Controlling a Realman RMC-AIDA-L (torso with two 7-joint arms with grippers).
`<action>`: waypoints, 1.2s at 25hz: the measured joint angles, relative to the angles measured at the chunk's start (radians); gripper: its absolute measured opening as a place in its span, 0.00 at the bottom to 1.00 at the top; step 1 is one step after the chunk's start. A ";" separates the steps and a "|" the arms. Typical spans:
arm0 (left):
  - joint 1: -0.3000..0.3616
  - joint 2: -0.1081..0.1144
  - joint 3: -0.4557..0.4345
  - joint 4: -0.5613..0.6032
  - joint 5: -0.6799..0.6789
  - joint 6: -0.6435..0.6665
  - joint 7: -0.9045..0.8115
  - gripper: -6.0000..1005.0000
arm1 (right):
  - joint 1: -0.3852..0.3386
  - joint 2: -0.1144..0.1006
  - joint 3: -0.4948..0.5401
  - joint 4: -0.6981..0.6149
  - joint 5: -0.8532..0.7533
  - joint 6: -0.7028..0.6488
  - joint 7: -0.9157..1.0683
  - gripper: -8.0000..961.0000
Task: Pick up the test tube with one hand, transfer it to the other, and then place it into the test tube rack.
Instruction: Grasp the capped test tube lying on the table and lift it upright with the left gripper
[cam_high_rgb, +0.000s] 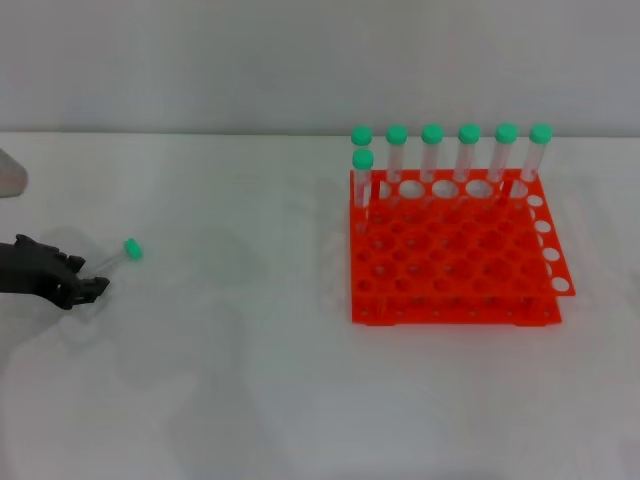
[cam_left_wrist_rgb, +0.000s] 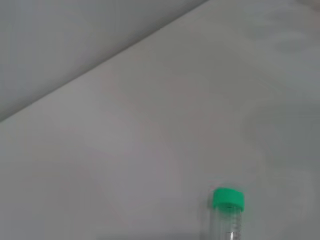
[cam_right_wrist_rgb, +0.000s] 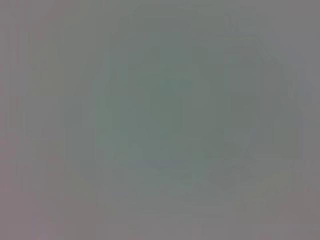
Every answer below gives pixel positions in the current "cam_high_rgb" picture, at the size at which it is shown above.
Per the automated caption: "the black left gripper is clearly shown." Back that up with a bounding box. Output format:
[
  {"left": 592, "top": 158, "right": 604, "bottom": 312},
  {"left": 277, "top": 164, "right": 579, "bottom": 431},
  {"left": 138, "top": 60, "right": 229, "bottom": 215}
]
[{"left": 0, "top": 234, "right": 112, "bottom": 311}]

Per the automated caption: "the green-capped clear test tube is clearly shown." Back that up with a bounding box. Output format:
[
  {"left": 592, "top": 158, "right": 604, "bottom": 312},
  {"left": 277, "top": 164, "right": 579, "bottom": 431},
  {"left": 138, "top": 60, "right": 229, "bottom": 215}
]
[
  {"left": 455, "top": 123, "right": 482, "bottom": 201},
  {"left": 385, "top": 124, "right": 409, "bottom": 204},
  {"left": 349, "top": 125, "right": 374, "bottom": 152},
  {"left": 420, "top": 123, "right": 445, "bottom": 206},
  {"left": 519, "top": 123, "right": 554, "bottom": 196},
  {"left": 92, "top": 238, "right": 145, "bottom": 277},
  {"left": 487, "top": 122, "right": 519, "bottom": 201},
  {"left": 352, "top": 148, "right": 375, "bottom": 234}
]

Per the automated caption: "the orange test tube rack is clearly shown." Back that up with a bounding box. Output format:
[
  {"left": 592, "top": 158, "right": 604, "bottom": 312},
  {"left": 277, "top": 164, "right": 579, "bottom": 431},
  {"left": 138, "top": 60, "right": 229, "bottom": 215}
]
[{"left": 348, "top": 168, "right": 577, "bottom": 327}]

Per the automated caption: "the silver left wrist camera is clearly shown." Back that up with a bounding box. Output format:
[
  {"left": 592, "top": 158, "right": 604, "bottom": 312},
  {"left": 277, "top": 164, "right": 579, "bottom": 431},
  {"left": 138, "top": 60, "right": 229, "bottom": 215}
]
[{"left": 0, "top": 147, "right": 30, "bottom": 200}]

